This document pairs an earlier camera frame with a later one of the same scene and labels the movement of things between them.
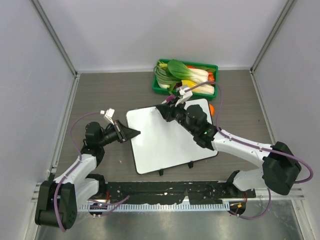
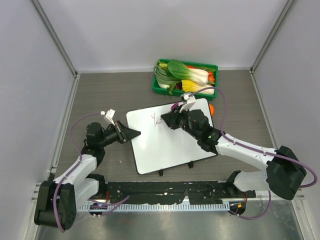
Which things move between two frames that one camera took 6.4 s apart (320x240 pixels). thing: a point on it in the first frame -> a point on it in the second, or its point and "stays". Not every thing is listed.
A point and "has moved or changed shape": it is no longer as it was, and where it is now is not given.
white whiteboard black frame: (163, 143) stays
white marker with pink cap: (168, 99) has moved or changed shape
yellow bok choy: (208, 88) stays
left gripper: (124, 133) stays
